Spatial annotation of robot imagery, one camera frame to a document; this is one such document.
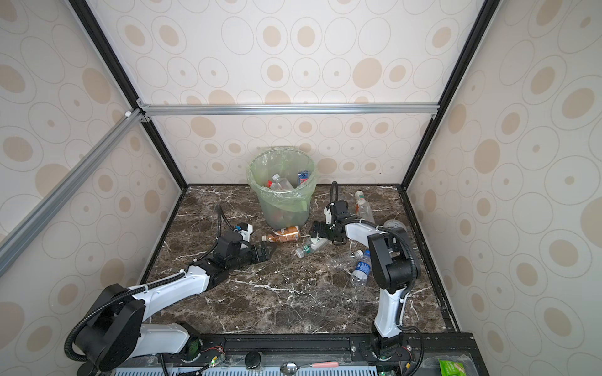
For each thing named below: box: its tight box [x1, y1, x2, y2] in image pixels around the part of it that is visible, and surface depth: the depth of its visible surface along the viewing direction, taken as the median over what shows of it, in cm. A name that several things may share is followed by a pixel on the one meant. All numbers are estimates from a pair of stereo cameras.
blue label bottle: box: [297, 170, 309, 185], surface depth 96 cm
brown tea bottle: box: [261, 225, 301, 243], surface depth 99 cm
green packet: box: [438, 358, 468, 376], surface depth 70 cm
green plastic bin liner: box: [246, 147, 317, 212], surface depth 96 cm
